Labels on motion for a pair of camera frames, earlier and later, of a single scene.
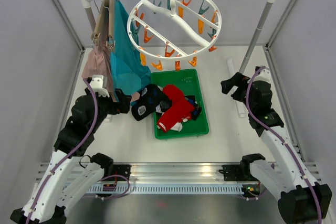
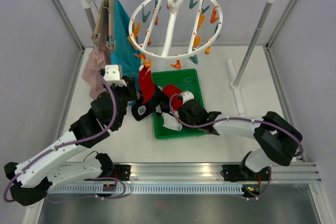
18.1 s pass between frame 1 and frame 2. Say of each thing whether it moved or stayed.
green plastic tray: stayed
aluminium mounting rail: stayed
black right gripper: moved
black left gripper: moved
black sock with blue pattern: stayed
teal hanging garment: stayed
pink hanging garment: stayed
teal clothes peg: moved
